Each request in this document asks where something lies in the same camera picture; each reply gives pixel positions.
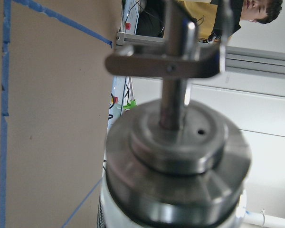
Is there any glass sauce bottle metal spout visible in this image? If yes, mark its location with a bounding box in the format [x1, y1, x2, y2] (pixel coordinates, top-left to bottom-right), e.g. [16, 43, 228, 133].
[101, 0, 251, 228]

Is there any metal reach grabber stick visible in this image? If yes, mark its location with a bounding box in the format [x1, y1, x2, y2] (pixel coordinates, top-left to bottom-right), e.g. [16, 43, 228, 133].
[123, 76, 136, 110]

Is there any teach pendant with red button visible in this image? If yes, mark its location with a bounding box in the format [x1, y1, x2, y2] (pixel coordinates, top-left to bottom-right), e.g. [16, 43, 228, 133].
[108, 76, 125, 127]

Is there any person in grey shirt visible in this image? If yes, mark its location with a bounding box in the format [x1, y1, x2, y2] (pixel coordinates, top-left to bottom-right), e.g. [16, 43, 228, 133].
[208, 0, 283, 43]

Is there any aluminium frame post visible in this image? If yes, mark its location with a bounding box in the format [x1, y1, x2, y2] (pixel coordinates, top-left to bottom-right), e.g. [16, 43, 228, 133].
[116, 32, 285, 77]

